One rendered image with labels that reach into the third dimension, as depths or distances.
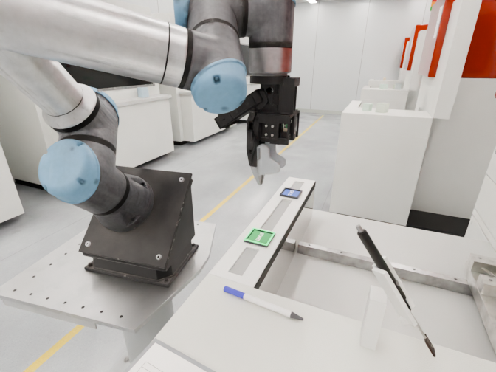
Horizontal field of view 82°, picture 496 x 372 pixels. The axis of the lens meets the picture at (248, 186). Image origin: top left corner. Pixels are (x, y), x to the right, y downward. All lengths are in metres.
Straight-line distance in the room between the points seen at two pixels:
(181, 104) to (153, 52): 4.69
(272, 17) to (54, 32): 0.30
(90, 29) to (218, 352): 0.42
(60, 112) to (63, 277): 0.43
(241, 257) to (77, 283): 0.44
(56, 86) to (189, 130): 4.47
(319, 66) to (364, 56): 1.11
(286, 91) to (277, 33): 0.09
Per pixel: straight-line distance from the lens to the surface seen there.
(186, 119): 5.06
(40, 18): 0.39
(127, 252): 0.78
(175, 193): 0.77
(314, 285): 0.77
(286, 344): 0.46
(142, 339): 1.01
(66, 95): 0.67
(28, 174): 4.05
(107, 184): 0.67
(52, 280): 0.91
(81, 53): 0.39
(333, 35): 8.60
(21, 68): 0.62
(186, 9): 0.50
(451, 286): 0.88
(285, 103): 0.52
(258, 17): 0.51
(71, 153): 0.66
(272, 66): 0.51
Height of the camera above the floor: 1.33
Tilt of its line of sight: 23 degrees down
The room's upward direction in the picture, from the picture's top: straight up
